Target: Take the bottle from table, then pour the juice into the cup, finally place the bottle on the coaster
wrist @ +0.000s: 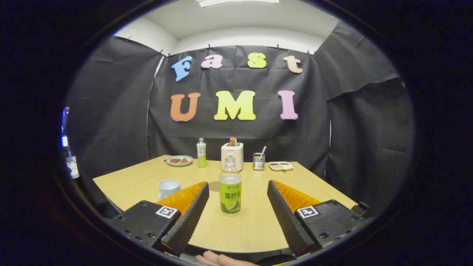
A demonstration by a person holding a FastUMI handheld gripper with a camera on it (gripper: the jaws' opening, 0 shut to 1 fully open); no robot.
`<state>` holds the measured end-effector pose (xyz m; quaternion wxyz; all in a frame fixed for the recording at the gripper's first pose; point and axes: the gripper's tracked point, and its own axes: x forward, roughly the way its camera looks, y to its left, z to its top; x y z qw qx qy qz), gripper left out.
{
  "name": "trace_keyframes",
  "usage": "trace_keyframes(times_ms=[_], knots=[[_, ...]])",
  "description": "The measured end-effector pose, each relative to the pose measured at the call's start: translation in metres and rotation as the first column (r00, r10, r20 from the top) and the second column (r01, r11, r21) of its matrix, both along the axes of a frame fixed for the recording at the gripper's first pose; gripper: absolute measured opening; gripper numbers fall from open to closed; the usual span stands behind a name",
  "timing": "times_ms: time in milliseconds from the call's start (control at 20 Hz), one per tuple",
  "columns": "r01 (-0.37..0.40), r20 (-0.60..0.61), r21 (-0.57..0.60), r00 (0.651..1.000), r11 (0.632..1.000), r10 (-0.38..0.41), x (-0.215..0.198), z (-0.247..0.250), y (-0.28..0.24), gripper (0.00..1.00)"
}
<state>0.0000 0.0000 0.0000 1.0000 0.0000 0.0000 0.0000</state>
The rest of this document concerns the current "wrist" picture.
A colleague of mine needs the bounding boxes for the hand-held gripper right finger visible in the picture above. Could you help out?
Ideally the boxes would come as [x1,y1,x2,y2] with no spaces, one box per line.
[267,180,365,256]

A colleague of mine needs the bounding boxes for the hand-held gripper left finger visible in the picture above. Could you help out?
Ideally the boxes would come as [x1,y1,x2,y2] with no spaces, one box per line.
[105,181,210,257]

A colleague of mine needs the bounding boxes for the white cup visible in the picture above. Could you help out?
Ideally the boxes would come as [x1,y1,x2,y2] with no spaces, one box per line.
[158,180,181,202]

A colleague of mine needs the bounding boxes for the green label juice bottle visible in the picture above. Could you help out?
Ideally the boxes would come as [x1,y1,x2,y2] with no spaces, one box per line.
[219,156,242,216]

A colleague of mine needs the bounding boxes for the small white green drink bottle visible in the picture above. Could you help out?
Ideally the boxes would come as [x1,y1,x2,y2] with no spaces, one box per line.
[197,137,207,168]

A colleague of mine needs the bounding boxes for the wooden table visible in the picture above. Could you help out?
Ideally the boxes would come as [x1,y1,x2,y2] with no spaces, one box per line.
[92,155,358,254]

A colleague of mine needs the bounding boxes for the white divided dish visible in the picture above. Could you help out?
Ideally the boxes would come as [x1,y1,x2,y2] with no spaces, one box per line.
[268,161,294,171]

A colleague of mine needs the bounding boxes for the pale green plate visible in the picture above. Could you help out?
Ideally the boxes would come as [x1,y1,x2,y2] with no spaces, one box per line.
[165,155,193,167]

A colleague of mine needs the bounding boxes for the white toaster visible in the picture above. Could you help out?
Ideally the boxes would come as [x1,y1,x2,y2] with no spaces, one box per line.
[221,142,244,171]

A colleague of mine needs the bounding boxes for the white and blue equipment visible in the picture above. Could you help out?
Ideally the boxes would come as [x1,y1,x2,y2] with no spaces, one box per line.
[61,107,80,180]

